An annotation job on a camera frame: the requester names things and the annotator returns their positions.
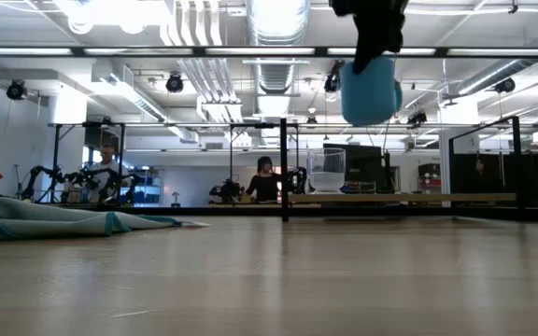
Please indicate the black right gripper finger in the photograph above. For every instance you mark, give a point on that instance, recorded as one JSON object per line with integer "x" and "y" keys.
{"x": 374, "y": 39}

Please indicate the teal mug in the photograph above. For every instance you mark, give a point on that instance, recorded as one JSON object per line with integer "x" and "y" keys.
{"x": 369, "y": 93}

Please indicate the black background robot arm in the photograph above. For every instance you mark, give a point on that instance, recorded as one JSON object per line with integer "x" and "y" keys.
{"x": 40, "y": 179}
{"x": 227, "y": 190}
{"x": 105, "y": 182}

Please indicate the wooden shelf board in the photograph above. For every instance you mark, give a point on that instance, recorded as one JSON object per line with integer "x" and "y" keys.
{"x": 404, "y": 198}

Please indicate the large black screen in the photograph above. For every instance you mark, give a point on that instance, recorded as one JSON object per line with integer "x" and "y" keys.
{"x": 364, "y": 165}

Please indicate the person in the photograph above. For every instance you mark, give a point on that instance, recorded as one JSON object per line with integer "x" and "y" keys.
{"x": 264, "y": 182}
{"x": 105, "y": 170}

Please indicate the teal cloth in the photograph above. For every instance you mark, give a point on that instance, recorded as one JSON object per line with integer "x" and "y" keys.
{"x": 40, "y": 217}

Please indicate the black ceiling camera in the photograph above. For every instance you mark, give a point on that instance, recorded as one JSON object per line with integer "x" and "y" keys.
{"x": 332, "y": 78}
{"x": 174, "y": 83}
{"x": 505, "y": 85}
{"x": 16, "y": 89}
{"x": 417, "y": 117}

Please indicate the silver ceiling duct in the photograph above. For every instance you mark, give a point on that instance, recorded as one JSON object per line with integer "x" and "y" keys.
{"x": 278, "y": 28}

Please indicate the black shelf frame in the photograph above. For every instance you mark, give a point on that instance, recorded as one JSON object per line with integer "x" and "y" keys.
{"x": 284, "y": 168}

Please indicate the black overhead frame bar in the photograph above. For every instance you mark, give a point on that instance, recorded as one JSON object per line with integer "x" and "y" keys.
{"x": 199, "y": 51}

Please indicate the black background rig frame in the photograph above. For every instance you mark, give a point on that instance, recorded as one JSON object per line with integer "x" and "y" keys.
{"x": 122, "y": 158}

